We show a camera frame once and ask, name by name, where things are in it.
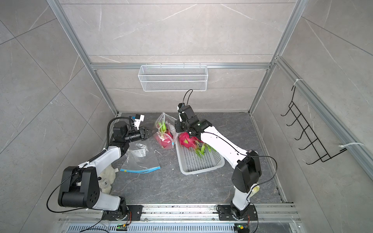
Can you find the pink dragon fruit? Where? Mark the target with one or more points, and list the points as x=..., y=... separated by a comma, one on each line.
x=164, y=135
x=188, y=141
x=201, y=148

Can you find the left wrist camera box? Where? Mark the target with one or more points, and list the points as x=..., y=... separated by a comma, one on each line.
x=137, y=120

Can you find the white perforated plastic basket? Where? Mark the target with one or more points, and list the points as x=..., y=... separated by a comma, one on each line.
x=192, y=163

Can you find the black wire wall hook rack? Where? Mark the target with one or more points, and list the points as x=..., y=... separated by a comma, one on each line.
x=308, y=132

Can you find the zip-top bag with dragon fruit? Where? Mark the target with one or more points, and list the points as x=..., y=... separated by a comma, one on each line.
x=170, y=121

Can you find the yellow-green packaged snack bag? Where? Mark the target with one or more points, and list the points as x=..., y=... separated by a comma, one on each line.
x=255, y=189

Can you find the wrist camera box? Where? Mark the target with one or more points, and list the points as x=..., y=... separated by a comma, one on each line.
x=180, y=109
x=137, y=120

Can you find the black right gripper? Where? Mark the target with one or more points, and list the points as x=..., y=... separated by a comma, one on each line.
x=178, y=126

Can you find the white plush teddy bear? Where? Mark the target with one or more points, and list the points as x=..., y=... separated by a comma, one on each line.
x=106, y=179

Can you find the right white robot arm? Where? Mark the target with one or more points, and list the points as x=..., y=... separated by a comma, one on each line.
x=246, y=164

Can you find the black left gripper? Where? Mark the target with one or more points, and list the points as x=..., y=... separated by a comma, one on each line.
x=144, y=134

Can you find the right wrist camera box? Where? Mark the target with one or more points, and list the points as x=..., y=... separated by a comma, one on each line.
x=180, y=109

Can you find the zip-top bag with blue seal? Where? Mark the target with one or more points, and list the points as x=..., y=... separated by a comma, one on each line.
x=140, y=158

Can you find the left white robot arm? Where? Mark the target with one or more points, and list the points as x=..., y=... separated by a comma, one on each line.
x=79, y=188

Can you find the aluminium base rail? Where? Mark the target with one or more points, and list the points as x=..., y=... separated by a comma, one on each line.
x=189, y=218

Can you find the white wire mesh wall basket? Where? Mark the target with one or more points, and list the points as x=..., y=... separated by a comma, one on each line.
x=159, y=78

